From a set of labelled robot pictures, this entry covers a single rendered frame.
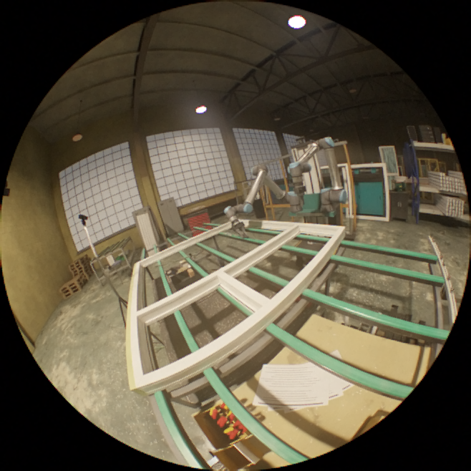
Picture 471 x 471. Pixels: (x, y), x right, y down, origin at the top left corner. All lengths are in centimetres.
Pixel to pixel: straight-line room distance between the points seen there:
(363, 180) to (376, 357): 425
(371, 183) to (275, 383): 455
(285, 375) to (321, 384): 17
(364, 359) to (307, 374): 27
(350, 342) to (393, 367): 29
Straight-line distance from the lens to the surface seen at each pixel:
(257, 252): 99
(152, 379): 58
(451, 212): 468
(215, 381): 55
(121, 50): 798
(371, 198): 470
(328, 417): 74
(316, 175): 205
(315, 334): 84
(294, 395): 72
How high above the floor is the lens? 136
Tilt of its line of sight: 17 degrees down
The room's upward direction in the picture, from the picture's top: 16 degrees counter-clockwise
